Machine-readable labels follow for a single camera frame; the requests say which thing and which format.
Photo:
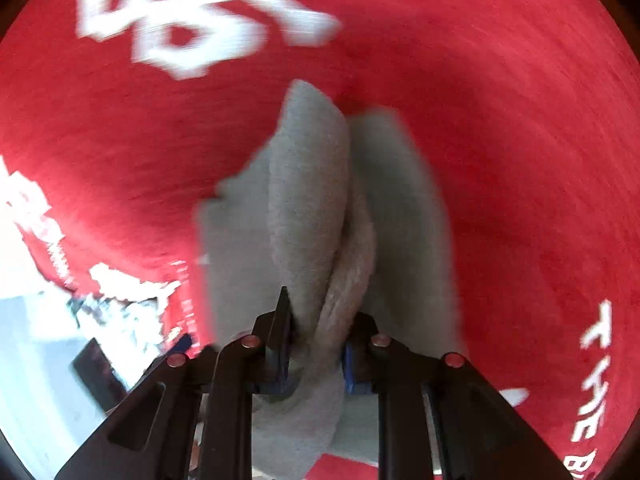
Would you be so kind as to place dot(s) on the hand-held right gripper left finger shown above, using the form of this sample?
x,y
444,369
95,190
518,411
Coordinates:
x,y
280,360

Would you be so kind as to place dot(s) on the grey small garment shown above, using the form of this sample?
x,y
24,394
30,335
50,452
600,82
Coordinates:
x,y
310,200

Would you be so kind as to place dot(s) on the red printed blanket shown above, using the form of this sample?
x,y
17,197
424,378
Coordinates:
x,y
500,135

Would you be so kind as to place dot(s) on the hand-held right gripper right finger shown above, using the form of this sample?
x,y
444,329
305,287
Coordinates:
x,y
352,365

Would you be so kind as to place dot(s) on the dark flat object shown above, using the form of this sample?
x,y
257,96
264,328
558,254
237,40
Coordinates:
x,y
97,372

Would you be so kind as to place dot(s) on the white patterned crumpled cloth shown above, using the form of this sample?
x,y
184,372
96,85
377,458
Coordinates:
x,y
122,317

